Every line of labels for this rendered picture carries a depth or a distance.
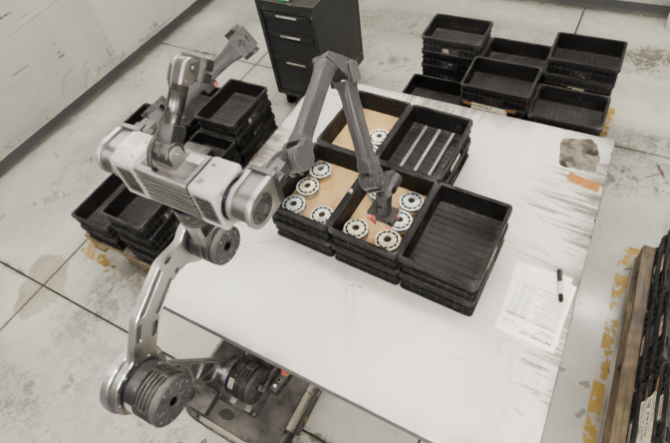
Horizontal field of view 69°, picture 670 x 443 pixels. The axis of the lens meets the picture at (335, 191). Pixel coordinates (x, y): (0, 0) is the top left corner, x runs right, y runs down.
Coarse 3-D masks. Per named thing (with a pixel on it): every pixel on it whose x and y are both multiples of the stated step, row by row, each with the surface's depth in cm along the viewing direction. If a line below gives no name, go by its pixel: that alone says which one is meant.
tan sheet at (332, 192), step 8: (320, 160) 228; (336, 168) 224; (336, 176) 220; (344, 176) 220; (352, 176) 219; (320, 184) 218; (328, 184) 218; (336, 184) 217; (344, 184) 217; (352, 184) 216; (296, 192) 217; (320, 192) 215; (328, 192) 215; (336, 192) 214; (344, 192) 214; (312, 200) 213; (320, 200) 212; (328, 200) 212; (336, 200) 211; (312, 208) 210; (304, 216) 208
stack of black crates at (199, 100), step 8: (216, 88) 334; (200, 96) 348; (208, 96) 346; (192, 104) 343; (200, 104) 342; (184, 112) 338; (192, 112) 337; (184, 120) 332; (192, 120) 315; (192, 128) 318
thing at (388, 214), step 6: (372, 204) 178; (372, 210) 177; (378, 210) 172; (384, 210) 171; (390, 210) 173; (396, 210) 176; (378, 216) 175; (384, 216) 174; (390, 216) 174; (396, 216) 174
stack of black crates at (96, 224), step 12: (108, 180) 305; (120, 180) 314; (96, 192) 300; (108, 192) 308; (84, 204) 294; (96, 204) 302; (72, 216) 288; (84, 216) 297; (96, 216) 300; (84, 228) 297; (96, 228) 287; (108, 228) 279; (108, 240) 295; (120, 240) 292
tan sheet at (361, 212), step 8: (400, 192) 210; (368, 200) 209; (392, 200) 207; (424, 200) 205; (360, 208) 207; (368, 208) 206; (352, 216) 205; (360, 216) 204; (368, 224) 201; (376, 224) 200; (384, 224) 200; (376, 232) 198; (368, 240) 196
